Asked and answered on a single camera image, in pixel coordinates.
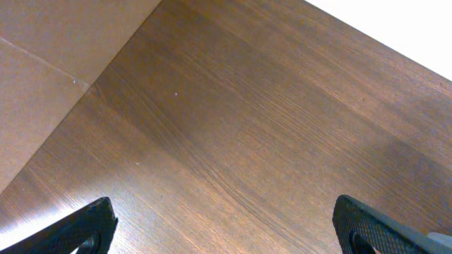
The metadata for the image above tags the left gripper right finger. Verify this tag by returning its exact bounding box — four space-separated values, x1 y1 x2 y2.
333 195 451 254

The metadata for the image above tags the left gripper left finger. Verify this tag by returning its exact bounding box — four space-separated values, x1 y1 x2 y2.
1 197 119 254

